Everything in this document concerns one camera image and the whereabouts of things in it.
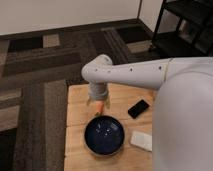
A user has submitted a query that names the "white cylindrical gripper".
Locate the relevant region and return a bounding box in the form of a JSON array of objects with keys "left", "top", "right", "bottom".
[{"left": 86, "top": 83, "right": 110, "bottom": 109}]

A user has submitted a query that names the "orange pepper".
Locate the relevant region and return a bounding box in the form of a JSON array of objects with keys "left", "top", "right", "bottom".
[{"left": 95, "top": 101, "right": 104, "bottom": 115}]

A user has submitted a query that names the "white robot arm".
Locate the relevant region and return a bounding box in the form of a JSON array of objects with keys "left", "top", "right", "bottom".
[{"left": 81, "top": 55, "right": 213, "bottom": 171}]

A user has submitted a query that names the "dark blue ceramic bowl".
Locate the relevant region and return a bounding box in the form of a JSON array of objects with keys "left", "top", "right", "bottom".
[{"left": 84, "top": 115, "right": 125, "bottom": 155}]

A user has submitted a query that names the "black smartphone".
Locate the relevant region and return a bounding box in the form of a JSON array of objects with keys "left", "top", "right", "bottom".
[{"left": 128, "top": 100, "right": 149, "bottom": 119}]

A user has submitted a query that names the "white rectangular sponge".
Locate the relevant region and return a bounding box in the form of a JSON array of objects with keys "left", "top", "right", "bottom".
[{"left": 130, "top": 131, "right": 152, "bottom": 151}]

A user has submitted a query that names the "patterned brown area rug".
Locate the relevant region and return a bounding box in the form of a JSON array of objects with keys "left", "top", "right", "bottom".
[{"left": 0, "top": 20, "right": 153, "bottom": 171}]

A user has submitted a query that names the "black metal shelf rack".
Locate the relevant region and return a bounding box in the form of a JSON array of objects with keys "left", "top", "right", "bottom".
[{"left": 149, "top": 0, "right": 213, "bottom": 57}]

